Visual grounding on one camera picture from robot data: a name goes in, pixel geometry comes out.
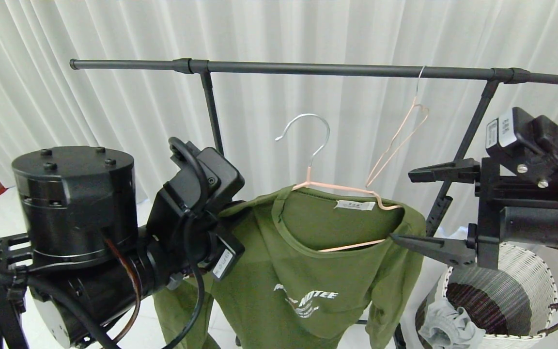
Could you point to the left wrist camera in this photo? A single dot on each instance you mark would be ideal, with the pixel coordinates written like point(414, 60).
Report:
point(187, 203)

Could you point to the pale grey shorts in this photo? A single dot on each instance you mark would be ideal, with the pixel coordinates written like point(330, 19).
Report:
point(446, 327)

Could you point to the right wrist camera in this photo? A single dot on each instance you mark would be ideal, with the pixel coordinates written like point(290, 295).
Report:
point(526, 135)

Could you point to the pink clothes hanger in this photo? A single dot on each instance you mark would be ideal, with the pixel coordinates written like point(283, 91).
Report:
point(308, 175)
point(414, 103)

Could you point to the green long-sleeved shirt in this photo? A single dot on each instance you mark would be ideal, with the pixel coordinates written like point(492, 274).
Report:
point(308, 271)

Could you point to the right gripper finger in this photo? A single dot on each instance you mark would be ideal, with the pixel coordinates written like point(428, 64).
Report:
point(453, 172)
point(439, 247)

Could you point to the black clothes rack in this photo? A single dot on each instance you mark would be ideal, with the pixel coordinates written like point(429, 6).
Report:
point(308, 69)

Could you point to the white curtain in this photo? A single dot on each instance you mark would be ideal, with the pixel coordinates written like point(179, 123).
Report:
point(114, 29)

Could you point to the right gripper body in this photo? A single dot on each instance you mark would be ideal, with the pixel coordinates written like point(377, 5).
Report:
point(540, 225)

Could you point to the white laundry basket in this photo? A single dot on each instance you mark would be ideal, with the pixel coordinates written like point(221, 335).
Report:
point(535, 271)

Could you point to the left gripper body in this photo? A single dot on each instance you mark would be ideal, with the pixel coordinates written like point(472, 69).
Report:
point(104, 286)

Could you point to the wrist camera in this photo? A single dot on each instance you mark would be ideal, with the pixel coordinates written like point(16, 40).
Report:
point(526, 135)
point(187, 203)

